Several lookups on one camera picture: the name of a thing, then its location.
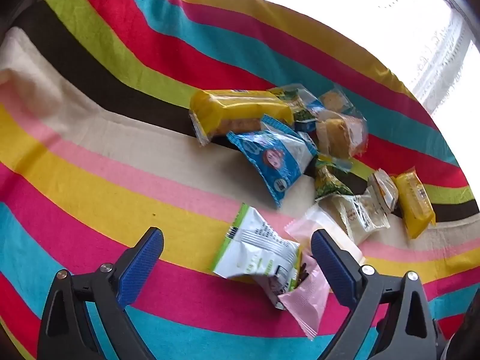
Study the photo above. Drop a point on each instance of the clear cookie packet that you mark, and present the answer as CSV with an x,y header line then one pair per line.
x,y
333,100

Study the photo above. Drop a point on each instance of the white rice cracker packet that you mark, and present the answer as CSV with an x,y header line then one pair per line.
x,y
356,215

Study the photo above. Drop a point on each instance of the pink snack packet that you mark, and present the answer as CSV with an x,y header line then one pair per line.
x,y
305,303

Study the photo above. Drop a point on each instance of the small white orange packet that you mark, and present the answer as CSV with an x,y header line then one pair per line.
x,y
382,191

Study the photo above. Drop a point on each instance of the green pea snack packet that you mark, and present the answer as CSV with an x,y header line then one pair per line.
x,y
298,107
328,183

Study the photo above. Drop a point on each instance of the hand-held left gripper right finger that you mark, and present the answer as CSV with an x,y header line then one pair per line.
x,y
332,266

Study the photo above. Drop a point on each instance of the small yellow snack packet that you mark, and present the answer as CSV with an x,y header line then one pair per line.
x,y
412,204

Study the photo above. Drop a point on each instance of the striped colourful blanket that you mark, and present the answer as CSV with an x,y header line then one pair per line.
x,y
112,180

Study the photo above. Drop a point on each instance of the blue cartoon snack packet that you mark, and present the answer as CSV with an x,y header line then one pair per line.
x,y
270,157

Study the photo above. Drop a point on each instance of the white green snack packet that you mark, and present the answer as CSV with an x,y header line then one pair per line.
x,y
255,247

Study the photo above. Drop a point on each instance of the clear bread packet orange label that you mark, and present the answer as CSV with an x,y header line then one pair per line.
x,y
339,133

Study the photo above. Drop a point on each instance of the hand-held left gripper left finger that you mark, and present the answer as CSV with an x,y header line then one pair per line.
x,y
140,266

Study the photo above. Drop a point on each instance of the large yellow cake packet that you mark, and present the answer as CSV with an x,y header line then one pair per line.
x,y
232,108

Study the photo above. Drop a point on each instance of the clear long white cake packet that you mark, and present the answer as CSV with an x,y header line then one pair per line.
x,y
318,223

